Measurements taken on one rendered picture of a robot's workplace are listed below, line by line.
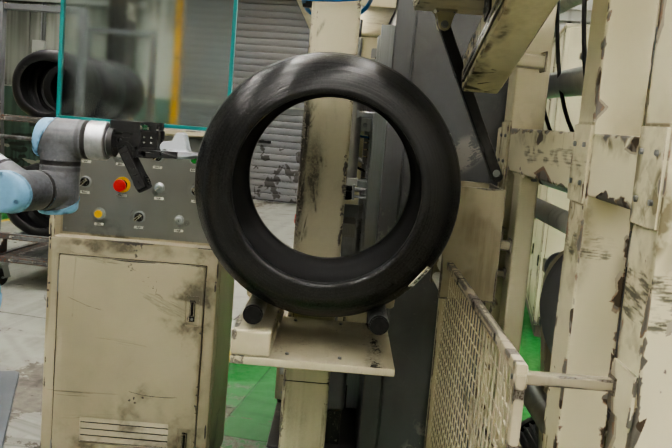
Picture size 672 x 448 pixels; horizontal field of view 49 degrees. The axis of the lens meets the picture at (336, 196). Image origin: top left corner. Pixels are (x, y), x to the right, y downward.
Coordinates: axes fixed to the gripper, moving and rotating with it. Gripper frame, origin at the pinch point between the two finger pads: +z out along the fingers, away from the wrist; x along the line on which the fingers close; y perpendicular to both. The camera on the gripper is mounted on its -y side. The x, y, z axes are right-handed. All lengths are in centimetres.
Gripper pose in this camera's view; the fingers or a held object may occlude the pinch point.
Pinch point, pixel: (195, 157)
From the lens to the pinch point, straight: 175.6
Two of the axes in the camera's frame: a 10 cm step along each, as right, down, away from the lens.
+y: 0.8, -9.9, -1.1
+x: 0.2, -1.0, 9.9
